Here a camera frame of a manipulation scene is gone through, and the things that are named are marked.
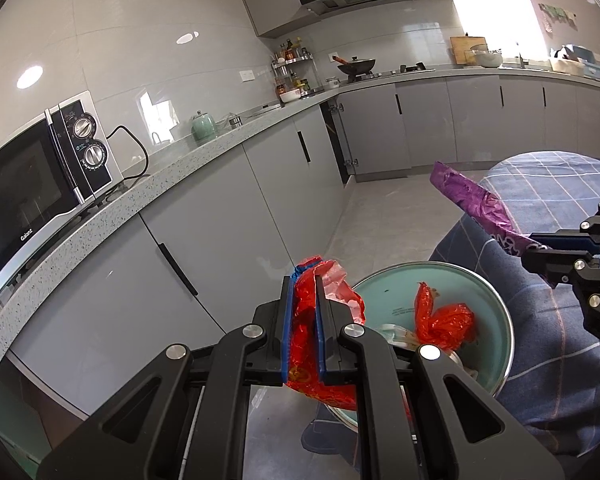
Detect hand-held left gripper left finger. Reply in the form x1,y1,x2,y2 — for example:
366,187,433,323
37,275,293,480

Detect hanging cloths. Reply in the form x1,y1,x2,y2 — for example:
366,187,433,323
539,2,578,33

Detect red snack wrapper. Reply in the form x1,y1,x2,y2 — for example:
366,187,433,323
286,255,367,411

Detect window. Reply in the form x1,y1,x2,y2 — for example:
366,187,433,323
455,0,551,63

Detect dish rack with dishes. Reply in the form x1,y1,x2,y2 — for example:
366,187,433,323
550,45,600,86

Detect blue plaid tablecloth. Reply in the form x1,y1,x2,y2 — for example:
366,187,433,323
427,150,600,461

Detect pink plastic bag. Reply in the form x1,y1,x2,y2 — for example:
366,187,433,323
413,281,476,351

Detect teal ceramic jar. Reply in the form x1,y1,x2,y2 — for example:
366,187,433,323
190,110,217,142

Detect gas stove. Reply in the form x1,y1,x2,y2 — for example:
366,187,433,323
347,62,436,83

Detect black wok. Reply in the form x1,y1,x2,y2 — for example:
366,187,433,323
335,55,377,77

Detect wooden cutting board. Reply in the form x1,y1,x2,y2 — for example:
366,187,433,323
449,36,488,66

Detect purple snack wrapper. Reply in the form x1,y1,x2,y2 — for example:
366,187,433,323
430,161,556,261

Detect steel spice rack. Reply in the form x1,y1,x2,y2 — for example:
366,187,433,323
271,37,313,103

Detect black microwave oven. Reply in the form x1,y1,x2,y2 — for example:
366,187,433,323
0,91,115,306

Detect black power cable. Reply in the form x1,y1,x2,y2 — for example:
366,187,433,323
105,125,151,181

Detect grey lower kitchen cabinets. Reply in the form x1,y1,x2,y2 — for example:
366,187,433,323
0,67,600,416

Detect teal cartoon plate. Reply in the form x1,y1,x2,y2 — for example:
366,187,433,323
325,262,515,431

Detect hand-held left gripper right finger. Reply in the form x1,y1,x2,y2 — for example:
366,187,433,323
315,275,566,480

